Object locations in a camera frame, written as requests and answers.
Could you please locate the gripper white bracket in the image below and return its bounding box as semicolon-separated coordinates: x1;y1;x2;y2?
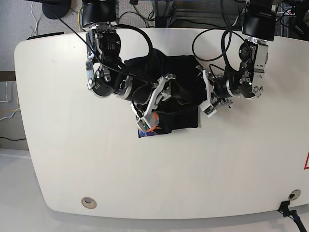
130;74;191;132
196;65;234;118

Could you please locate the silver table grommet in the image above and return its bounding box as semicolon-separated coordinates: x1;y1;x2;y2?
81;197;97;209
288;189;301;201

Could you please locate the aluminium frame post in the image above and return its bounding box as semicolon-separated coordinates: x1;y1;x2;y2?
151;0;174;28

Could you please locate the yellow floor cable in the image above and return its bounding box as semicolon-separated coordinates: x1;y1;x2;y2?
77;4;84;32

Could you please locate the silver table grommet right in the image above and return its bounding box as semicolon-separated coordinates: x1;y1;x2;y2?
288;189;301;201

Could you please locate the black clamp with cable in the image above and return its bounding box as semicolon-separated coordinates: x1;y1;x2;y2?
277;201;307;232

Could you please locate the black round stand base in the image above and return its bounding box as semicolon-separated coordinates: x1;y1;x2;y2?
42;0;71;19

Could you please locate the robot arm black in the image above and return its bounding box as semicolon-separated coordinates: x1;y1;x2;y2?
82;0;197;134
199;0;278;117

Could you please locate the silver table grommet left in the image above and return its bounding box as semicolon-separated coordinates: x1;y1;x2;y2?
81;197;97;209

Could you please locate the black T-shirt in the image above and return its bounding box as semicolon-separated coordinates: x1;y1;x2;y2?
125;49;207;137

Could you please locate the white floor cable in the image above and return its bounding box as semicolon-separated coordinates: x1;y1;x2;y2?
0;81;9;103

